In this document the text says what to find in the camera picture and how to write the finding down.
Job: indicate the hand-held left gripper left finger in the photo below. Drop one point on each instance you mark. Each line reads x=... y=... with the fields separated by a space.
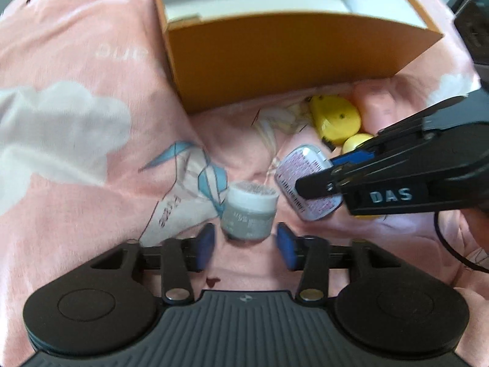
x=204 y=244

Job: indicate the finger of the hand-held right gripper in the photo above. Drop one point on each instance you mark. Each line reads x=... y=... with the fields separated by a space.
x=317 y=185
x=355 y=156

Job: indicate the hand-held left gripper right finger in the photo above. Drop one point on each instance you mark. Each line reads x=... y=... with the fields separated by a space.
x=286 y=244

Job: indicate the yellow bottle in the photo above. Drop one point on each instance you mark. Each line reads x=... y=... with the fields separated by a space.
x=357 y=143

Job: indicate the small pink printed tin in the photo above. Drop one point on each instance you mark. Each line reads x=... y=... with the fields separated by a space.
x=298 y=172

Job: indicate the yellow round case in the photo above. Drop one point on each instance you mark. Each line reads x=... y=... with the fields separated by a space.
x=336 y=120

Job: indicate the grey cream jar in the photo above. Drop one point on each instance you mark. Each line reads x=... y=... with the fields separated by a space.
x=250 y=214

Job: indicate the pink bottle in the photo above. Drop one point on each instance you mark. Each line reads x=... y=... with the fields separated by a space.
x=378 y=107

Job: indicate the orange cardboard box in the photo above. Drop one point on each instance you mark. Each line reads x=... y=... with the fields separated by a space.
x=290 y=53

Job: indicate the black wardrobe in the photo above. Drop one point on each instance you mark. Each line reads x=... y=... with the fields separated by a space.
x=473 y=15

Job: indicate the pink printed blanket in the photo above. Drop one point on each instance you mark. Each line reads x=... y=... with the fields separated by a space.
x=76 y=153

